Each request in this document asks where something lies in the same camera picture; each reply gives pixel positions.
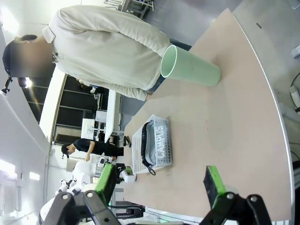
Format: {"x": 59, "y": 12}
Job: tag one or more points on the dark glass partition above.
{"x": 75, "y": 103}

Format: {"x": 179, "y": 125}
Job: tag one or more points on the white perforated plastic basket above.
{"x": 164, "y": 145}

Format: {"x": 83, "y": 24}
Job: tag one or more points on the person's left forearm cream sleeve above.
{"x": 145, "y": 35}

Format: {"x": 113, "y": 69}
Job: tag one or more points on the white power strip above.
{"x": 295, "y": 93}

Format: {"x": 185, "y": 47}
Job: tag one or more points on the grey pencil case black zipper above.
{"x": 150, "y": 150}

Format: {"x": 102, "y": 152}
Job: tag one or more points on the person's right hand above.
{"x": 149, "y": 94}

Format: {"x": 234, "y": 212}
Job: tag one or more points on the person's right forearm cream sleeve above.
{"x": 131, "y": 90}

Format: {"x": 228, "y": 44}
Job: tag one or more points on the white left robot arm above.
{"x": 82, "y": 175}

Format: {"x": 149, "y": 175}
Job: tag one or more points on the white desk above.
{"x": 111, "y": 117}

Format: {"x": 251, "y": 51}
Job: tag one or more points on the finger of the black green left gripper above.
{"x": 127, "y": 141}
{"x": 128, "y": 176}

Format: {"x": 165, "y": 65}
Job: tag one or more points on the bystander in black clothes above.
{"x": 98, "y": 147}

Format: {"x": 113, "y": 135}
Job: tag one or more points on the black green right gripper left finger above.
{"x": 106, "y": 180}

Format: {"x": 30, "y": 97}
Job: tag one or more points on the metal frame rack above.
{"x": 138, "y": 7}

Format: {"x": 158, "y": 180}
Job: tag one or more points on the person in cream sweater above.
{"x": 93, "y": 47}

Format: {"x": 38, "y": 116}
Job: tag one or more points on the small white floor box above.
{"x": 296, "y": 52}

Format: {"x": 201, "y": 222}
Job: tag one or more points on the light green plastic cup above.
{"x": 197, "y": 70}

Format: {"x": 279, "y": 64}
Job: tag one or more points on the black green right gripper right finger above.
{"x": 214, "y": 185}

